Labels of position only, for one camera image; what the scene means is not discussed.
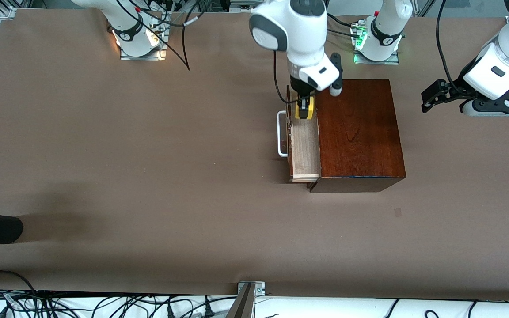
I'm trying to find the yellow block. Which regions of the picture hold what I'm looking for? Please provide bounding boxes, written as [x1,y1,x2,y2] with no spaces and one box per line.
[295,97,315,121]

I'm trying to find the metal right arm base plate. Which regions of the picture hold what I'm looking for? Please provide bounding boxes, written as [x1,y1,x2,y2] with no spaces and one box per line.
[120,32,168,61]

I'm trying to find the aluminium equipment rack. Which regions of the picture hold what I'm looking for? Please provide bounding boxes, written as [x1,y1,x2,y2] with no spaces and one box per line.
[195,0,264,14]

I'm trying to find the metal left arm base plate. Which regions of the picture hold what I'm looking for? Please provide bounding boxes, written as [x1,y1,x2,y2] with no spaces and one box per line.
[353,44,400,65]

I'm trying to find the white lower shelf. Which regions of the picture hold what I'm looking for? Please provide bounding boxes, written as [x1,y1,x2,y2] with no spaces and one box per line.
[0,291,509,318]

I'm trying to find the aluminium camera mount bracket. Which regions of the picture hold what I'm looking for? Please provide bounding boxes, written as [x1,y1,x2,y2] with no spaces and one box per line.
[226,281,266,318]

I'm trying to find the wooden drawer with white handle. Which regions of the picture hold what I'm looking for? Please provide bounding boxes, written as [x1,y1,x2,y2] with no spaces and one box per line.
[277,86,322,183]

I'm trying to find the dark wooden drawer cabinet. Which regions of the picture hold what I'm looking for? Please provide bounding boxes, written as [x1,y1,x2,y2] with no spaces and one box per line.
[310,79,407,193]

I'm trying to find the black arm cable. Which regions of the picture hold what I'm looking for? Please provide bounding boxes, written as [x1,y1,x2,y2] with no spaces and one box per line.
[435,0,463,85]
[118,0,291,106]

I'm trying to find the black base power cable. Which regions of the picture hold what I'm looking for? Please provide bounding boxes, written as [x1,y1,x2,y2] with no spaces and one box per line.
[325,12,365,36]

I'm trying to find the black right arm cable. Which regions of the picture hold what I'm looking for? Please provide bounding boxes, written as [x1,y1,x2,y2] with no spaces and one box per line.
[118,0,291,106]

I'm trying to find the tangled black cables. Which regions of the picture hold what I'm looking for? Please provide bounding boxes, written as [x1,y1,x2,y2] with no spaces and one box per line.
[0,269,237,318]

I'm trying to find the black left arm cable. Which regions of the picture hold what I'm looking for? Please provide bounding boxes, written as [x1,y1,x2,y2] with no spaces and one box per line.
[435,0,463,85]

